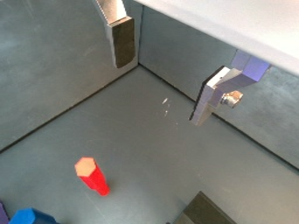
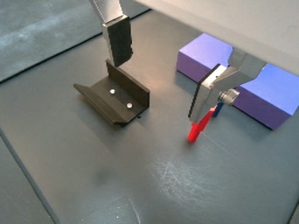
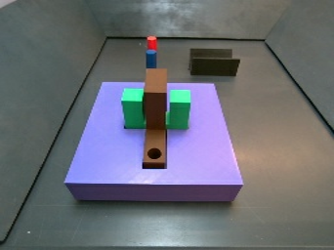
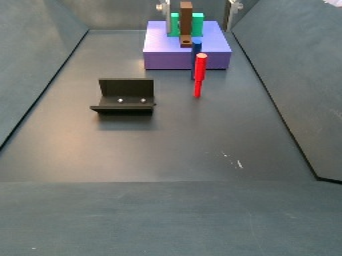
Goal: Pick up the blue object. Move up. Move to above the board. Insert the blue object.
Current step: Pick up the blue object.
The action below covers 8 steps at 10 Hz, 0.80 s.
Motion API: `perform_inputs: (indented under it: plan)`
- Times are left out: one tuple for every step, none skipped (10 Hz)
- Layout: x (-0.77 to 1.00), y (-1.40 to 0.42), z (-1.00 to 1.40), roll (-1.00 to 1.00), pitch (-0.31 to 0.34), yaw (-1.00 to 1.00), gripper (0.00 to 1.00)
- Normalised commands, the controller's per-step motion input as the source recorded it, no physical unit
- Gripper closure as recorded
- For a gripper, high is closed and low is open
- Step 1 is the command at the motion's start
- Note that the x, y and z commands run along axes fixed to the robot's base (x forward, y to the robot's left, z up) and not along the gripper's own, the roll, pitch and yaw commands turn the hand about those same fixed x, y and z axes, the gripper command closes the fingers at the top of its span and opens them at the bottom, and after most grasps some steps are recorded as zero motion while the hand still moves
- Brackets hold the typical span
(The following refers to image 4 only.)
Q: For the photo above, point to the black angle bracket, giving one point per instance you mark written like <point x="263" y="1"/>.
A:
<point x="125" y="95"/>

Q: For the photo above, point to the green block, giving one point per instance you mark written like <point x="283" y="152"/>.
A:
<point x="196" y="25"/>

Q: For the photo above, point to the purple rectangular base block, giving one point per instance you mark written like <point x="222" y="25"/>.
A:
<point x="164" y="55"/>

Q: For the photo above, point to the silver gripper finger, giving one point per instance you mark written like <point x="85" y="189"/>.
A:
<point x="163" y="6"/>
<point x="234" y="7"/>

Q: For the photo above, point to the blue hexagonal peg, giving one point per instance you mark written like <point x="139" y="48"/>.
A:
<point x="195" y="51"/>

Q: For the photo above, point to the brown L-shaped socket board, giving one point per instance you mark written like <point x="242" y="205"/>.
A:
<point x="186" y="24"/>

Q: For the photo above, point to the red hexagonal peg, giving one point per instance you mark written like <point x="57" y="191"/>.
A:
<point x="199" y="74"/>

